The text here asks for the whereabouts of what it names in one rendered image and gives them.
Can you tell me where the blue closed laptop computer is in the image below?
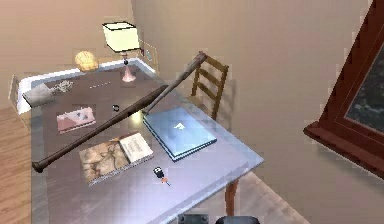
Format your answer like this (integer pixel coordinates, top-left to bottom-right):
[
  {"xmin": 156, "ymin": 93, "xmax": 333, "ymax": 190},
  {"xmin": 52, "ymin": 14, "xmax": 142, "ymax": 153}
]
[{"xmin": 142, "ymin": 105, "xmax": 218, "ymax": 163}]

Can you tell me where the glass top dining table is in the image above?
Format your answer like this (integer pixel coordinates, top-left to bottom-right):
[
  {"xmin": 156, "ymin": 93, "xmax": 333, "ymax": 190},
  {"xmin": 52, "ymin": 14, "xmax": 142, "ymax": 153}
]
[{"xmin": 16, "ymin": 58, "xmax": 266, "ymax": 224}]

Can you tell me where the brown wooden ladder-back chair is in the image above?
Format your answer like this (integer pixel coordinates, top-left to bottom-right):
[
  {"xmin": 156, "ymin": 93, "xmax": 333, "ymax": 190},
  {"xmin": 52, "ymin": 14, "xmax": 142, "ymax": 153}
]
[{"xmin": 187, "ymin": 54, "xmax": 230, "ymax": 122}]

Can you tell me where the black orange key fob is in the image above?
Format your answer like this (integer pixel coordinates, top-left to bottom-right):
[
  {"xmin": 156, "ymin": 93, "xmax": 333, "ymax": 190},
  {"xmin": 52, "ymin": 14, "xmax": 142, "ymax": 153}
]
[{"xmin": 152, "ymin": 166, "xmax": 172, "ymax": 187}]

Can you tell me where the dark brown baseball bat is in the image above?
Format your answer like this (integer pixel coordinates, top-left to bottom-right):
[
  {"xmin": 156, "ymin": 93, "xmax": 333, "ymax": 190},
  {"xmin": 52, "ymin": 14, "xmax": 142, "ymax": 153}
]
[{"xmin": 31, "ymin": 51, "xmax": 208, "ymax": 174}]

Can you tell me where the thin grey pen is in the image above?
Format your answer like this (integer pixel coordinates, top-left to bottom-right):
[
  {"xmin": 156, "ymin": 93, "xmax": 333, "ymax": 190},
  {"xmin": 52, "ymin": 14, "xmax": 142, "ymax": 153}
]
[{"xmin": 88, "ymin": 81, "xmax": 113, "ymax": 90}]

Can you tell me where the map cover book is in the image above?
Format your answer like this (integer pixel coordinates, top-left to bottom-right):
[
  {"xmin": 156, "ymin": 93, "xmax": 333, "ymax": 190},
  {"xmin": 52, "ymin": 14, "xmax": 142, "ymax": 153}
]
[{"xmin": 78, "ymin": 131, "xmax": 155, "ymax": 186}]

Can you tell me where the cream shade pink table lamp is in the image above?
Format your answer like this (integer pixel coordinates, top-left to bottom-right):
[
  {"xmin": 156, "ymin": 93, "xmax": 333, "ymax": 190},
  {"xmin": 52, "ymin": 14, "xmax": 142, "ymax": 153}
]
[{"xmin": 101, "ymin": 21, "xmax": 142, "ymax": 84}]

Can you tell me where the pink red book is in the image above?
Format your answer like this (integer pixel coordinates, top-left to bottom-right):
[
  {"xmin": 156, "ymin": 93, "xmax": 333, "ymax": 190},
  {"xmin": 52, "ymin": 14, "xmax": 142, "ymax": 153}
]
[{"xmin": 55, "ymin": 105, "xmax": 98, "ymax": 135}]

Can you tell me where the orange basketball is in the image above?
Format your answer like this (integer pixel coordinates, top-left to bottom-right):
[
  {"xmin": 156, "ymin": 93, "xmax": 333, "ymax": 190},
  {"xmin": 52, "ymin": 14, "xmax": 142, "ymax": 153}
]
[{"xmin": 74, "ymin": 50, "xmax": 100, "ymax": 73}]

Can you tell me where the silver key bunch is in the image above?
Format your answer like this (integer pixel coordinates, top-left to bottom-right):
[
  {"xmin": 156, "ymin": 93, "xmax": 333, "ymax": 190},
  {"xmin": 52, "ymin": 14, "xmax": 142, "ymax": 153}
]
[{"xmin": 49, "ymin": 79, "xmax": 75, "ymax": 95}]

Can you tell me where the grey flat box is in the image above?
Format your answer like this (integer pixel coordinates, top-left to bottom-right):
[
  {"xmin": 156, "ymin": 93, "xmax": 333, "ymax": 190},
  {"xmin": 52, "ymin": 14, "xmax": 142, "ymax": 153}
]
[{"xmin": 22, "ymin": 83, "xmax": 56, "ymax": 109}]

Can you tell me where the pale framed wall picture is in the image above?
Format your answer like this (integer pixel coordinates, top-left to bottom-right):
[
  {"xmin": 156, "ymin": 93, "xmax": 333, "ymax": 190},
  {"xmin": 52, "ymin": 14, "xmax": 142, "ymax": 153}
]
[{"xmin": 139, "ymin": 39, "xmax": 160, "ymax": 73}]

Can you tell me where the red-brown window frame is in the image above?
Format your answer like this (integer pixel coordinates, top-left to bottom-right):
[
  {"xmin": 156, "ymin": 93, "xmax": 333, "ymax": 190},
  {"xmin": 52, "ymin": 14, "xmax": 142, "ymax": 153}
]
[{"xmin": 303, "ymin": 0, "xmax": 384, "ymax": 181}]

